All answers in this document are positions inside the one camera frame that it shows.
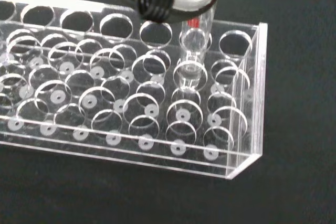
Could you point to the black bench cloth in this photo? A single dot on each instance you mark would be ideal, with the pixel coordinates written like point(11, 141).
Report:
point(294, 108)

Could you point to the clear plastic test tube rack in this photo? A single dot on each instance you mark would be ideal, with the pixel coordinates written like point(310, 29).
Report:
point(118, 103)

